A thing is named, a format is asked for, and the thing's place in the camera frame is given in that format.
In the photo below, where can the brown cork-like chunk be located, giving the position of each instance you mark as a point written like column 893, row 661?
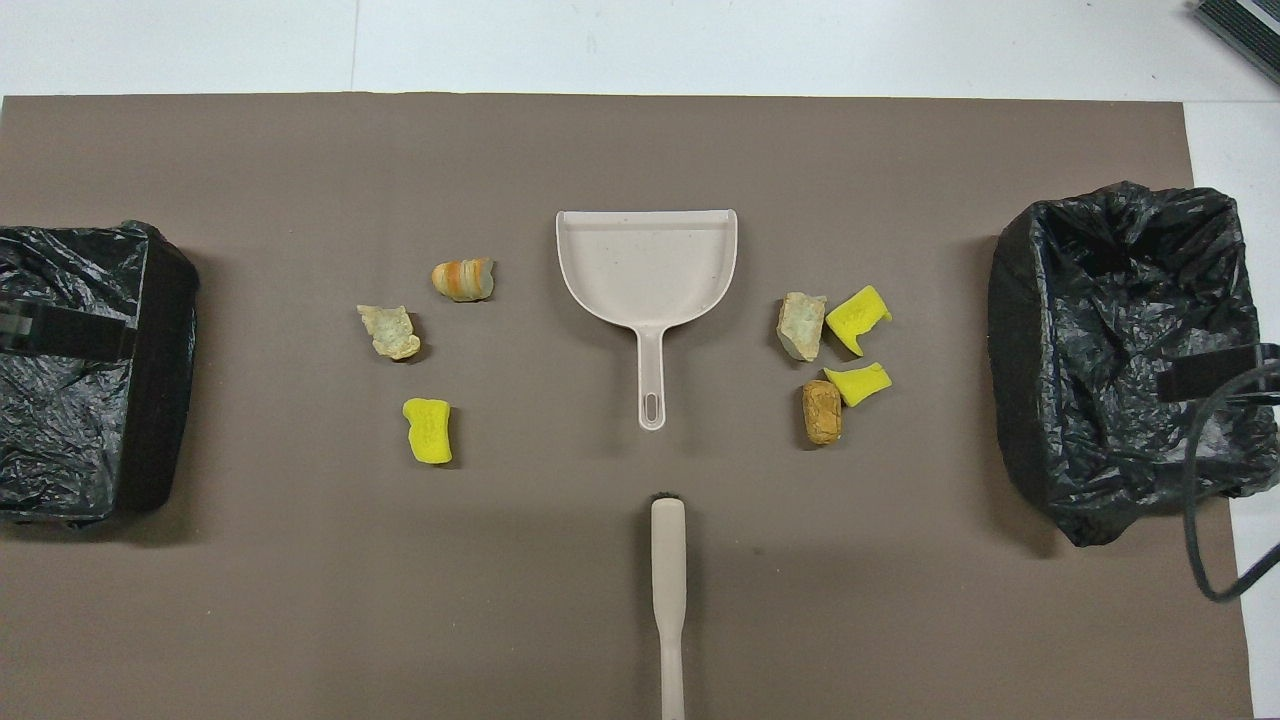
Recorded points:
column 821, row 412

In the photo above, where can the yellow wedge sponge piece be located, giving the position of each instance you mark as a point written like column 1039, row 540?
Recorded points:
column 858, row 385

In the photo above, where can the yellow curved sponge piece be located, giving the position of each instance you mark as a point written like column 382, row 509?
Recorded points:
column 855, row 315

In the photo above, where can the grey ribbed device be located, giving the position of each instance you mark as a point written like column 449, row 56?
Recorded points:
column 1245, row 22

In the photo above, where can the pale beige sponge scrap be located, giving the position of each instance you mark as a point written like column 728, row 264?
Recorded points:
column 802, row 325
column 390, row 335

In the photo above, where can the beige brush with black bristles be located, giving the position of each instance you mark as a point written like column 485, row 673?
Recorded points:
column 668, row 560

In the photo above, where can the beige plastic dustpan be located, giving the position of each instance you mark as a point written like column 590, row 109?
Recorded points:
column 645, row 270

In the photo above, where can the bin with black bag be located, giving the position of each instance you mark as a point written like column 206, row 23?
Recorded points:
column 160, row 400
column 1100, row 300

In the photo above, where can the orange striped sponge scrap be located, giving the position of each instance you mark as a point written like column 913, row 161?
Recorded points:
column 462, row 280

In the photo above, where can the brown table mat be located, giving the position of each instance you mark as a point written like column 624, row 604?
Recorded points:
column 600, row 150

